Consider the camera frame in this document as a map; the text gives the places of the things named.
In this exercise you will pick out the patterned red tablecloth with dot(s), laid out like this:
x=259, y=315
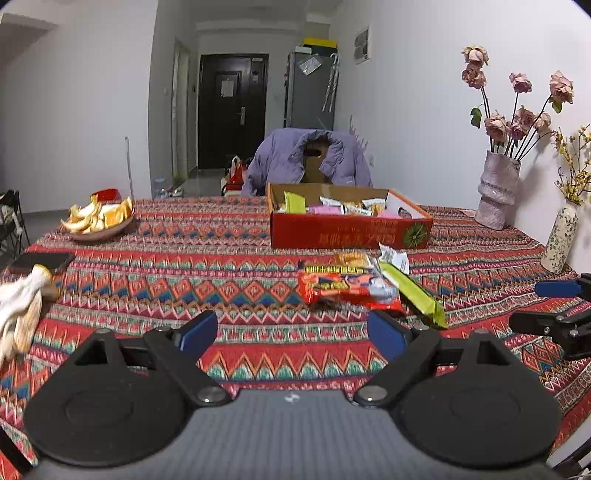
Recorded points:
x=184, y=286

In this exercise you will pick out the white mop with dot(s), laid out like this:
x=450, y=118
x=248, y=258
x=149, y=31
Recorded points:
x=129, y=166

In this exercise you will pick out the yellow flower sprigs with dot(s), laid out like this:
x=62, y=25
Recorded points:
x=575, y=166

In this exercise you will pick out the red snack packet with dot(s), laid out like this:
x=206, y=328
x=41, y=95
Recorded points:
x=346, y=286

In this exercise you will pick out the floral white vase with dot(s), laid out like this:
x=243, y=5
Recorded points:
x=559, y=240

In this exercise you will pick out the plate of orange peels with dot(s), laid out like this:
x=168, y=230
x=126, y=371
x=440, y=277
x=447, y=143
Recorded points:
x=94, y=219

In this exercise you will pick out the white work glove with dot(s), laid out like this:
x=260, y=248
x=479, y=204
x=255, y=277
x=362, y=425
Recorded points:
x=21, y=304

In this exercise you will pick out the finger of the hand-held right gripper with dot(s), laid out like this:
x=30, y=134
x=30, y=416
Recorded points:
x=535, y=321
x=556, y=288

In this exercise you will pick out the black folding stand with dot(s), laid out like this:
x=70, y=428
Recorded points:
x=11, y=221

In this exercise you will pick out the dried pink roses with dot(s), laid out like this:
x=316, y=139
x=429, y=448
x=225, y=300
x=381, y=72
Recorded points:
x=519, y=120

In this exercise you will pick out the red bucket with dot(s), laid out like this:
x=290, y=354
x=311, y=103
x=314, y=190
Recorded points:
x=106, y=194

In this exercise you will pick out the orange cardboard box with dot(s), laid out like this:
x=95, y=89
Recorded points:
x=346, y=233

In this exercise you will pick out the purple puffer jacket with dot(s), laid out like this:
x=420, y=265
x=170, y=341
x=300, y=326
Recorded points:
x=281, y=161

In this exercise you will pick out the pink snack packet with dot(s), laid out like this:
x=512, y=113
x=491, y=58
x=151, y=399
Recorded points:
x=325, y=210
x=390, y=213

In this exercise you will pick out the black phone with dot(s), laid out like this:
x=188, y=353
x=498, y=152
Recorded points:
x=44, y=261

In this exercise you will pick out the wall poster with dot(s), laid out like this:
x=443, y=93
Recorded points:
x=362, y=44

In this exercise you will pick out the pink textured vase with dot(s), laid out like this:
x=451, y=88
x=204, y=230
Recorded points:
x=496, y=194

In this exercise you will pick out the long green snack packet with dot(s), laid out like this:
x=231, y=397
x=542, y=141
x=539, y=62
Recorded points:
x=415, y=295

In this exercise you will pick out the yellow box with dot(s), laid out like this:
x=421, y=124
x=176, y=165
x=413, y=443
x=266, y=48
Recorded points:
x=319, y=41

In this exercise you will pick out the red plastic bag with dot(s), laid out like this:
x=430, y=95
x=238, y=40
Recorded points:
x=236, y=175

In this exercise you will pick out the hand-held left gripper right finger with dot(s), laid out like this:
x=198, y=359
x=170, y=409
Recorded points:
x=385, y=334

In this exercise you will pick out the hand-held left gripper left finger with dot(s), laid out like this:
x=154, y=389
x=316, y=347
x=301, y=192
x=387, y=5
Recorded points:
x=198, y=330

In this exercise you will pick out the wooden chair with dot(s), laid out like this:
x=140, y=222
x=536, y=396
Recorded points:
x=316, y=164

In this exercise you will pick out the dark brown door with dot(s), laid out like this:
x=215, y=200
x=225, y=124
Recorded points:
x=231, y=110

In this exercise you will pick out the folded white umbrella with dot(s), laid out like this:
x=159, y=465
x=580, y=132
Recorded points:
x=331, y=83

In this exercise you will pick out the short green snack packet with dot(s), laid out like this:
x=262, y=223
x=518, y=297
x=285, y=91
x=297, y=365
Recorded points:
x=294, y=203

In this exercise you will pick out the grey refrigerator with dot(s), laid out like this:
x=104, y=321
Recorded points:
x=307, y=92

